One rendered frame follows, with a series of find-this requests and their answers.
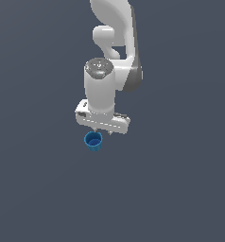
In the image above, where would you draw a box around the blue cup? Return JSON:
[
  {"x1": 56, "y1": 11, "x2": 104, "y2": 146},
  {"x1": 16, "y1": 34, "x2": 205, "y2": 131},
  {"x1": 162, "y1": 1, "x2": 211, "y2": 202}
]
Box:
[{"x1": 83, "y1": 130, "x2": 104, "y2": 152}]

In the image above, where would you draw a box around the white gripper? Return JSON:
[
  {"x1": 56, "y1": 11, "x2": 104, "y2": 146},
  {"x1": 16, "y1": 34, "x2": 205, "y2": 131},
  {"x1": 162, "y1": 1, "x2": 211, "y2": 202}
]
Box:
[{"x1": 74, "y1": 98, "x2": 131, "y2": 136}]

